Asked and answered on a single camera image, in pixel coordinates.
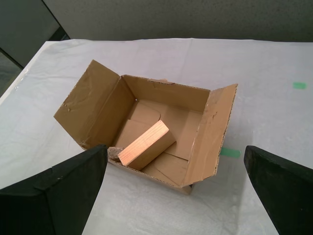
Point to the speckled pinkish rock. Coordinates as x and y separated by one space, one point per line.
114 153

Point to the green tape marker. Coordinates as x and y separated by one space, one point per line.
299 85

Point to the white plastic table cover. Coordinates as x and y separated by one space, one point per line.
171 73

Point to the brown cardboard box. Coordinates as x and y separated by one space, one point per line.
151 122

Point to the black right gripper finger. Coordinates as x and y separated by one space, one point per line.
288 193
49 203

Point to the long green tape strip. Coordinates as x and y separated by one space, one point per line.
230 153

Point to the light wooden block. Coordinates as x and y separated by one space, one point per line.
144 147

